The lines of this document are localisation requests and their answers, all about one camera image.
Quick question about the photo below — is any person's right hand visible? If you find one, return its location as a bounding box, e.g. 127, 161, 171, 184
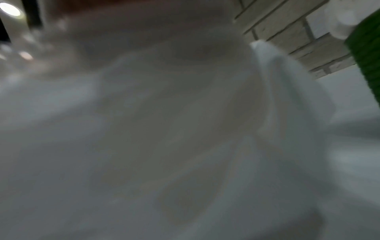
56, 0, 235, 29

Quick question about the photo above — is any clear plastic bag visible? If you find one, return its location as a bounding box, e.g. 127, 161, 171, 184
0, 14, 380, 240

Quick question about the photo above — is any bunch of white plastic knives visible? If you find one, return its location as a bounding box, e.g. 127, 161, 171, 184
326, 0, 369, 40

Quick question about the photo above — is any green basket with knives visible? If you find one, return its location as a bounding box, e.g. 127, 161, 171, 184
344, 7, 380, 106

